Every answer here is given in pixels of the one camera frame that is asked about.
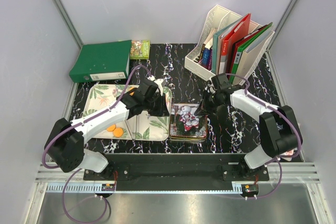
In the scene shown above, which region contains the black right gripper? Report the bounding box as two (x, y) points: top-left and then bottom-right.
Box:
(194, 90), (222, 116)

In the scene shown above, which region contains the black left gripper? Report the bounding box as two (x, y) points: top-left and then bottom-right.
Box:
(144, 93), (170, 117)

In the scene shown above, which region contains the gold cookie tin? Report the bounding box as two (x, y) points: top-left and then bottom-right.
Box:
(169, 103), (207, 142)

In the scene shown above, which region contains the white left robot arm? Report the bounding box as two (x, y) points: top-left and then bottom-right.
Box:
(42, 76), (170, 180)

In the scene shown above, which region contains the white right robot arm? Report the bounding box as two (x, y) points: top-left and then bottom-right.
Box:
(195, 73), (303, 180)

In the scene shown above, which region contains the floral rectangular tray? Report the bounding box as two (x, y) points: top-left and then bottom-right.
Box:
(82, 84), (170, 141)

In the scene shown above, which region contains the white file organizer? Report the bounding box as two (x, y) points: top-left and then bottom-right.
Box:
(185, 5), (264, 84)

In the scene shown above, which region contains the blue book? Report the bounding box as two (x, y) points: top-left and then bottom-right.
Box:
(201, 48), (212, 70)

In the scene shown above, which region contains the green card box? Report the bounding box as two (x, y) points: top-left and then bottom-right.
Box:
(130, 40), (150, 60)

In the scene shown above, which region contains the green folder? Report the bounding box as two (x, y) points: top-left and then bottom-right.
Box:
(227, 22), (274, 79)

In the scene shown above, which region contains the beige folder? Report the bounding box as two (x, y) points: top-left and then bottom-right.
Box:
(231, 26), (274, 79)

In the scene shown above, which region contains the teal folder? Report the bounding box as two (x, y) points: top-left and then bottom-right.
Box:
(212, 18), (240, 74)

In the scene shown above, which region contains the red folder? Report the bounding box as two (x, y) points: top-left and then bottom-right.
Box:
(216, 13), (251, 74)

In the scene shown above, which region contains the floral pink pouch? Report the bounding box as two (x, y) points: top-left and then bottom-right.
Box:
(282, 123), (301, 162)

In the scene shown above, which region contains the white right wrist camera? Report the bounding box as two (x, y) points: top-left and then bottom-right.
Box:
(205, 80), (215, 93)

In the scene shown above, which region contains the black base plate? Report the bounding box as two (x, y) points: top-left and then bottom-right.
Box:
(83, 153), (269, 193)

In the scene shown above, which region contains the green ring binder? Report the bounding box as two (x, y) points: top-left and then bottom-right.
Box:
(69, 40), (131, 83)

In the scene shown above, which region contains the grey slotted cable duct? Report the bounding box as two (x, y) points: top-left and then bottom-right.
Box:
(36, 163), (320, 195)

